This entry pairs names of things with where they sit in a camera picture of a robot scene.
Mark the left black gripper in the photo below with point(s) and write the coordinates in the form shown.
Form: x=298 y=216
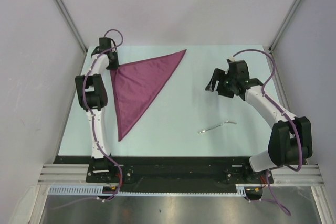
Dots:
x=115 y=65

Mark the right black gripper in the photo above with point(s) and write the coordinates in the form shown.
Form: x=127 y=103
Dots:
x=219 y=75

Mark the silver metal fork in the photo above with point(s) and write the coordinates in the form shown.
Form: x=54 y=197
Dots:
x=216 y=126

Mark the purple cloth napkin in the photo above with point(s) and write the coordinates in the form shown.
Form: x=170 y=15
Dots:
x=136 y=85

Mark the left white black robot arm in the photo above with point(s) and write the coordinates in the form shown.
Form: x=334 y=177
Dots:
x=92 y=97

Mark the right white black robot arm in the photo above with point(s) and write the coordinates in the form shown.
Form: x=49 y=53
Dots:
x=290 y=141

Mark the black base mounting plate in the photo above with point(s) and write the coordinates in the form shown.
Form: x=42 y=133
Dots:
x=164 y=185

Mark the aluminium rail frame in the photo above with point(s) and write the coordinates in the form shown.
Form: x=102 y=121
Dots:
x=72 y=174

